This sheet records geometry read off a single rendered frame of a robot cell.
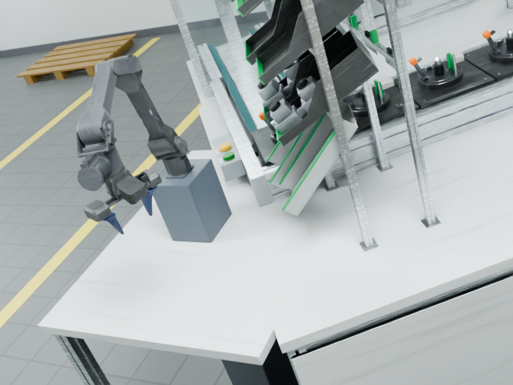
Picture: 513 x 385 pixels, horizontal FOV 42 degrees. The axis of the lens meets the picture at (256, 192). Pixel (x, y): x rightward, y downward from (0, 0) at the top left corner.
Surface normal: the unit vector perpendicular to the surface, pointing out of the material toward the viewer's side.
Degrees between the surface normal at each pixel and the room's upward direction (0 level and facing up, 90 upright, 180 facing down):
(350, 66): 90
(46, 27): 90
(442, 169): 0
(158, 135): 92
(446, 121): 90
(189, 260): 0
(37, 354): 0
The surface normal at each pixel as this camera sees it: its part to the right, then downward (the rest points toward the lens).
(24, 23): -0.40, 0.58
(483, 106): 0.20, 0.46
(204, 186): 0.87, 0.00
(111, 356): -0.29, -0.81
